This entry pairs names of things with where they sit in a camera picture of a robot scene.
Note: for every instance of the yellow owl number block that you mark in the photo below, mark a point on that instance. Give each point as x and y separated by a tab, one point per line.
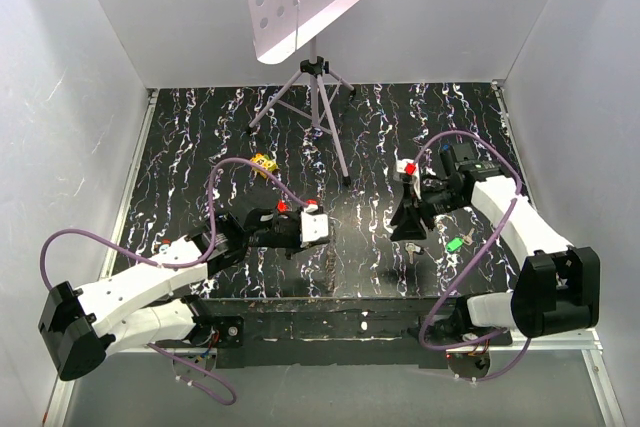
264	165

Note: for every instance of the green tag key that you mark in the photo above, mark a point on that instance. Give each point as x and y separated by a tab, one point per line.
457	243

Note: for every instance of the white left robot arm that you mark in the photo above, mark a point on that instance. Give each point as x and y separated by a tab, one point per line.
82	326

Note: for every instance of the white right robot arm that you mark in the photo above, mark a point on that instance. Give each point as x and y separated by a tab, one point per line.
558	288

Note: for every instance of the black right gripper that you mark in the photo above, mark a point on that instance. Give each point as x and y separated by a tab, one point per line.
405	229

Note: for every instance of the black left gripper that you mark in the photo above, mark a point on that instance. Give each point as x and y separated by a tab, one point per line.
289	250

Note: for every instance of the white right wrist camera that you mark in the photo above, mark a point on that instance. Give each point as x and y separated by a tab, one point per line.
407	171

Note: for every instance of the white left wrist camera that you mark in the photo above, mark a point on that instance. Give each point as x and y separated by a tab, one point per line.
315	229

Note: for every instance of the black tag key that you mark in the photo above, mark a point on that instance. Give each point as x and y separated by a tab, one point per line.
413	250

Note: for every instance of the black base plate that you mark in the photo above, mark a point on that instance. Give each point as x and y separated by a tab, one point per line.
319	331

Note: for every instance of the red tag key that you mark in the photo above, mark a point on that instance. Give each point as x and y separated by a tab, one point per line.
282	207

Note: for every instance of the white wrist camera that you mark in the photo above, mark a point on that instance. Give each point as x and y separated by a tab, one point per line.
407	171
315	229

